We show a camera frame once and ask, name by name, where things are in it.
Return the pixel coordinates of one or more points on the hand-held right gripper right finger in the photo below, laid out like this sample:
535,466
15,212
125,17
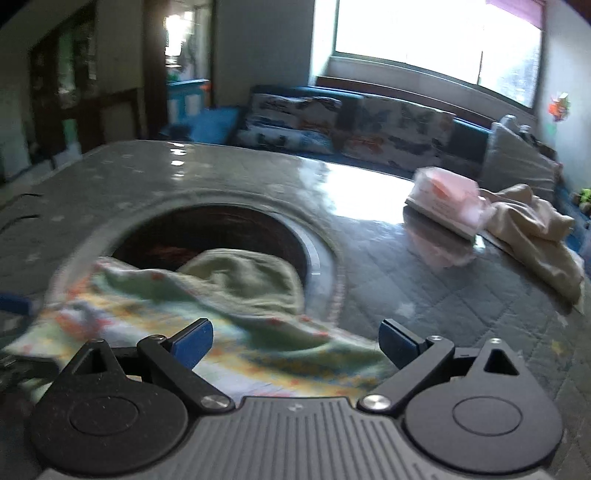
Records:
395,344

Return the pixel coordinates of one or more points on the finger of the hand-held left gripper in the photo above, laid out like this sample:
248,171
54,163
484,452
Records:
14,303

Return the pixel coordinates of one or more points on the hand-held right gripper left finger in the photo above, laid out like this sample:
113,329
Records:
193,344

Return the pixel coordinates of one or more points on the pastel flower print baby garment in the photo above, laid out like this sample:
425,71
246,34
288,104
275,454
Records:
138,295

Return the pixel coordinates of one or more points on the pink tissue pack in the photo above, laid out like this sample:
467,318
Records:
445,198

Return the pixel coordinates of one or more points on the white appliance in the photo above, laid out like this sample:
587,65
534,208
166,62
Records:
14,147

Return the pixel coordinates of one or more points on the beige crumpled cloth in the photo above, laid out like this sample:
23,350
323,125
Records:
531,226

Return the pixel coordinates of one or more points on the butterfly print sofa cushion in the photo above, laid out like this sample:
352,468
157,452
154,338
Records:
397,134
288,120

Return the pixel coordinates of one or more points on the grey pillow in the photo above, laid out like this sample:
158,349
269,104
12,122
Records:
517,161

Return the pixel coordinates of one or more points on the blue sofa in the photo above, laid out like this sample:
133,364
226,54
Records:
466,134

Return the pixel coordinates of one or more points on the green toy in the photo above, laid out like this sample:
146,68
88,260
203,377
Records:
582,199

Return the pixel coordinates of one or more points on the dark wooden cabinet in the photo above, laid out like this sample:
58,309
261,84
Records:
92,74

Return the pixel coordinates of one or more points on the blue play fence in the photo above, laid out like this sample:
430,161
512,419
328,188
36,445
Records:
187,99

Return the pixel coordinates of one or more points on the window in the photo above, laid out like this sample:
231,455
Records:
415,32

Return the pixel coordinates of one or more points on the pink curtain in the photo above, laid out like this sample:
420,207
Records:
519,10

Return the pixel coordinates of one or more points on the dark wooden door frame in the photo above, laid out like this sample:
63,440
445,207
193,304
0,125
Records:
154,69

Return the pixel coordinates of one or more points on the colourful wall toy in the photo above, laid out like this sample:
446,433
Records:
558,106

